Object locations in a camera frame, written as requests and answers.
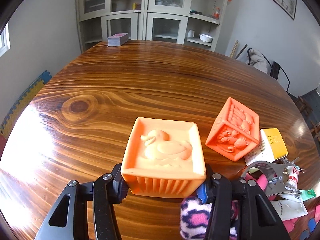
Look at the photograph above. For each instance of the yellow can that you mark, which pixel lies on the yellow can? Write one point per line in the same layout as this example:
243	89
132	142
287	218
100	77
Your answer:
136	6

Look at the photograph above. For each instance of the small white red-print tube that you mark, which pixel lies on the small white red-print tube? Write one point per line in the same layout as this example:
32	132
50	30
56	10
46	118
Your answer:
292	178

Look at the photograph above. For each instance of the white bowl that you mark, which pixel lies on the white bowl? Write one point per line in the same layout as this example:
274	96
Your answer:
206	38

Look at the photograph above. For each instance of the dark orange animal toy cube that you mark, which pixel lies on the dark orange animal toy cube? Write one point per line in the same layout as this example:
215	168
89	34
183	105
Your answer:
232	130

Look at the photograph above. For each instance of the large metal spring clip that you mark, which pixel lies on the large metal spring clip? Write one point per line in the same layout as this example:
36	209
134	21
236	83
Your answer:
280	171

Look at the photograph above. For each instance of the side window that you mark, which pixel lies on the side window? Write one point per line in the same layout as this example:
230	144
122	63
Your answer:
3	42

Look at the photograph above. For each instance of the white mug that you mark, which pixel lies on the white mug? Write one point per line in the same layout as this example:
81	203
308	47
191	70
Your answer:
191	33

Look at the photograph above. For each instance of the small wooden bench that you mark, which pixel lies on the small wooden bench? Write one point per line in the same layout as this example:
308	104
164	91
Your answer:
303	105

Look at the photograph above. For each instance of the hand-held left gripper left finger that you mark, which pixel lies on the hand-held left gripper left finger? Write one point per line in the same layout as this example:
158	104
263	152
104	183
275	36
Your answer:
117	180

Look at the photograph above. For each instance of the pink storage box grey lining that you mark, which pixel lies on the pink storage box grey lining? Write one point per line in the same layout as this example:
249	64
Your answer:
291	226

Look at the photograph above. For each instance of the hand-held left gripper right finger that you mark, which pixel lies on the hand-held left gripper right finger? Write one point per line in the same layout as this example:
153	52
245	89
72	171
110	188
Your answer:
203	193

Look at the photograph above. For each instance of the white puffer jacket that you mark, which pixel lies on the white puffer jacket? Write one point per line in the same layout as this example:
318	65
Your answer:
257	60

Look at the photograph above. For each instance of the orange bottle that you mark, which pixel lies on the orange bottle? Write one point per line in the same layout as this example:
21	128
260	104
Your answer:
217	13

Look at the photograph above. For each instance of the grey glass-door cabinet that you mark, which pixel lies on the grey glass-door cabinet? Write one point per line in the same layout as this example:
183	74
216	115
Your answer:
147	25

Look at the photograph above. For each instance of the white cream tube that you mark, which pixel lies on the white cream tube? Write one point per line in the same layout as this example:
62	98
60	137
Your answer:
290	208

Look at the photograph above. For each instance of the yellow and white cardboard box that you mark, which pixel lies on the yellow and white cardboard box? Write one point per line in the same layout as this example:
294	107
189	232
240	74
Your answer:
271	142

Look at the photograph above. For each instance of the wooden ruler stick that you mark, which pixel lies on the wooden ruler stick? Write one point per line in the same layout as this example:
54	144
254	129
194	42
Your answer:
234	49

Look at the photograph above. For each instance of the stack of cards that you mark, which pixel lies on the stack of cards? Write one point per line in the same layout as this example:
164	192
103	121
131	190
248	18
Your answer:
118	39

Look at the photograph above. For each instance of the dark stick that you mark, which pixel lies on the dark stick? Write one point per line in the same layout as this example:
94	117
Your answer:
241	51

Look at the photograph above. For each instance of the green packet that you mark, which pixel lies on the green packet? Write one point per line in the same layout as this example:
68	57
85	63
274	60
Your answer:
308	195

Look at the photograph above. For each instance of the white enamel pot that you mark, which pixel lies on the white enamel pot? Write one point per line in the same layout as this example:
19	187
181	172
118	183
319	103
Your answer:
159	2

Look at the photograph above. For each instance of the pink leopard print plush pouch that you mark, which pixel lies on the pink leopard print plush pouch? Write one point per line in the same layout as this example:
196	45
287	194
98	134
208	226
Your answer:
193	217

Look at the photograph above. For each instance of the light orange duck toy block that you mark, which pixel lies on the light orange duck toy block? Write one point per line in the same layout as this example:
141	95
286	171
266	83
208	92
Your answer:
162	145

